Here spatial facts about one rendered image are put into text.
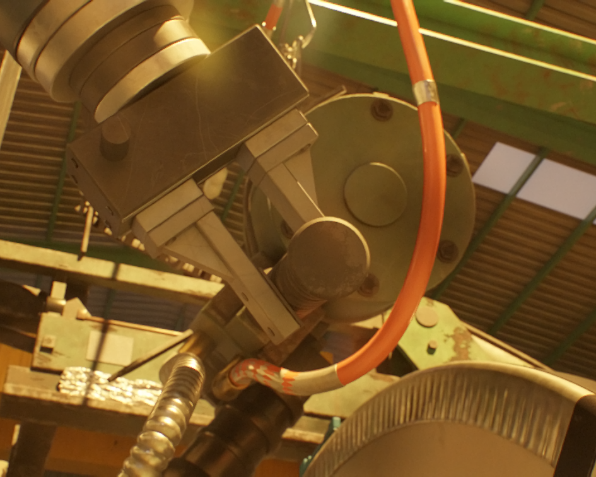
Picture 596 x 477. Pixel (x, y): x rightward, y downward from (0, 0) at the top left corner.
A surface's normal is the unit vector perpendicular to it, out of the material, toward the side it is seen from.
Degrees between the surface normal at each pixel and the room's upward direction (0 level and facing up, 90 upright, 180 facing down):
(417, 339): 90
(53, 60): 139
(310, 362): 115
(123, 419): 180
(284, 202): 129
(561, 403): 89
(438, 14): 180
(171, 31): 96
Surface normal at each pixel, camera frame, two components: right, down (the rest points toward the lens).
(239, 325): -0.65, 0.69
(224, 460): 0.43, -0.36
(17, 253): 0.32, -0.60
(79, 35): -0.25, 0.12
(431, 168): -0.34, -0.31
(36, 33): -0.48, 0.31
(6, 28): -0.65, 0.45
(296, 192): 0.22, -0.23
